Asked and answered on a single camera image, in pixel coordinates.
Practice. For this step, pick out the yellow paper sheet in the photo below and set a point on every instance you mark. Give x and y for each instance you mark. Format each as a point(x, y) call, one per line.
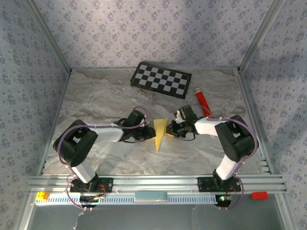
point(159, 129)

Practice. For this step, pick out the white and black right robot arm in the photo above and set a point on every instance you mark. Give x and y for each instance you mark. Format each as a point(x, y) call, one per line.
point(232, 141)

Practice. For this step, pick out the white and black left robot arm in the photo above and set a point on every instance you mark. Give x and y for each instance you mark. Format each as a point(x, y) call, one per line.
point(76, 146)

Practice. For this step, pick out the grey metal base sheet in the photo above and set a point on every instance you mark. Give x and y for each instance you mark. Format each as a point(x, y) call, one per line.
point(144, 218)

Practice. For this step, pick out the red tube with clear cap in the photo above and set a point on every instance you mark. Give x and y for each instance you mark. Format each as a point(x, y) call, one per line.
point(201, 99)

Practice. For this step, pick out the black and white checkerboard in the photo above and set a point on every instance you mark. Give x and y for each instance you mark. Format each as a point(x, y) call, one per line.
point(160, 80)

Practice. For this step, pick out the black controller board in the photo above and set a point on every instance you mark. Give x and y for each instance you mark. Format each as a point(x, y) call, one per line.
point(224, 202)
point(87, 199)

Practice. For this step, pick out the red toy brick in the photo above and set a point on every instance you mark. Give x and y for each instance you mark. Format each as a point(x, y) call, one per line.
point(259, 195)

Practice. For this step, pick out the yellow toy brick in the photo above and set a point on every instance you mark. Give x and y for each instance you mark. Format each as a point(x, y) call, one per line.
point(41, 196)

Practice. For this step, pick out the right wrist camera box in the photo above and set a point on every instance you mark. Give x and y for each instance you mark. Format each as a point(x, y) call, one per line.
point(188, 113)

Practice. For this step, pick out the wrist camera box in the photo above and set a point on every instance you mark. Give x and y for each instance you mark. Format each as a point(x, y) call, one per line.
point(135, 118)
point(188, 113)

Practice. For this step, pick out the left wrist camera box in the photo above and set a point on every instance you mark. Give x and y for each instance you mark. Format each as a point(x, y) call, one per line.
point(135, 118)

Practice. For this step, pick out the aluminium mounting rail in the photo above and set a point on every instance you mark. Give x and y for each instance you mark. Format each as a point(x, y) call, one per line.
point(156, 183)

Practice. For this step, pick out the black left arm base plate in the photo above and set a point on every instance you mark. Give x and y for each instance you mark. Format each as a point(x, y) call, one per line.
point(108, 185)

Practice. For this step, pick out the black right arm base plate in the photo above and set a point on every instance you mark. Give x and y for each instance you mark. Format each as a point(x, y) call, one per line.
point(204, 184)

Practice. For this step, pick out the aluminium frame bar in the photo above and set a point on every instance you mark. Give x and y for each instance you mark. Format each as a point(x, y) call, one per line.
point(248, 100)
point(261, 36)
point(50, 36)
point(108, 68)
point(60, 107)

